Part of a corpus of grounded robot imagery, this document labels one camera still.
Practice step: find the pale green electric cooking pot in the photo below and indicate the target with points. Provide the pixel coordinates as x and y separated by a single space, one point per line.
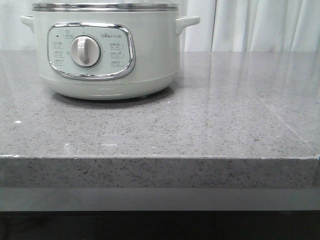
106 55

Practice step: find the white pleated curtain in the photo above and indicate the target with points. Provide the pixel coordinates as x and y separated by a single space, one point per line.
225 25

